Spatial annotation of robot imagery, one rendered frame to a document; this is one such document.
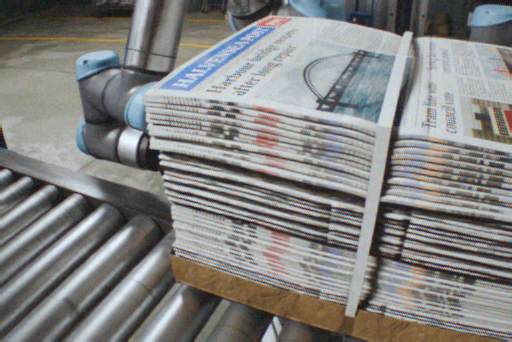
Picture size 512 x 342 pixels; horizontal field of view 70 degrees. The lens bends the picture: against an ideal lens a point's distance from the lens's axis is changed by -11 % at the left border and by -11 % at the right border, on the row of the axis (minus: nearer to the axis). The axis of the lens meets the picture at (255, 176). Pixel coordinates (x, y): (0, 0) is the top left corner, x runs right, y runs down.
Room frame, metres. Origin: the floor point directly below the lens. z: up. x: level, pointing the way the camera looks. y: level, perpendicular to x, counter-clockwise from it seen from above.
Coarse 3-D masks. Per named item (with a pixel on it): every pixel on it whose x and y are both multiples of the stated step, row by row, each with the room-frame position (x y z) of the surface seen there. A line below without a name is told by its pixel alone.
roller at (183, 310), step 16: (192, 288) 0.31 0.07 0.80; (176, 304) 0.29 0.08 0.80; (192, 304) 0.29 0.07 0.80; (208, 304) 0.30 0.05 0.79; (160, 320) 0.27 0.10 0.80; (176, 320) 0.27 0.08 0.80; (192, 320) 0.27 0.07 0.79; (144, 336) 0.25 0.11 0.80; (160, 336) 0.25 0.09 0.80; (176, 336) 0.25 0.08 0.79; (192, 336) 0.26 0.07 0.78
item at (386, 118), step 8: (408, 32) 0.49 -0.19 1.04; (408, 40) 0.41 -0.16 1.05; (400, 48) 0.37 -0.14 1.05; (408, 48) 0.38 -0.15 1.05; (400, 56) 0.35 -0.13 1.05; (400, 64) 0.33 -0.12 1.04; (392, 72) 0.31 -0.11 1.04; (400, 72) 0.31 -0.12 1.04; (392, 80) 0.29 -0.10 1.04; (400, 80) 0.29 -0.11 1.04; (392, 88) 0.28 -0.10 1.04; (392, 96) 0.27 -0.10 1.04; (384, 104) 0.26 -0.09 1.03; (392, 104) 0.26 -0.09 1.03; (384, 112) 0.25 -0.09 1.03; (392, 112) 0.25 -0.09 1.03; (384, 120) 0.24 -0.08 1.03; (392, 120) 0.24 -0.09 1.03
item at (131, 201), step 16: (0, 160) 0.61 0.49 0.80; (16, 160) 0.61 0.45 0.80; (32, 160) 0.61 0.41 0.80; (16, 176) 0.57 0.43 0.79; (32, 176) 0.55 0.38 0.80; (48, 176) 0.55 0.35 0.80; (64, 176) 0.55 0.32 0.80; (80, 176) 0.55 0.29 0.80; (64, 192) 0.52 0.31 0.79; (80, 192) 0.50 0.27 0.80; (96, 192) 0.50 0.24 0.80; (112, 192) 0.50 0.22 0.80; (128, 192) 0.50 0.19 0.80; (144, 192) 0.50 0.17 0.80; (96, 208) 0.49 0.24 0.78; (128, 208) 0.46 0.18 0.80; (144, 208) 0.46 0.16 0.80; (160, 208) 0.46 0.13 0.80; (160, 224) 0.44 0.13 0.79; (160, 240) 0.44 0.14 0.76
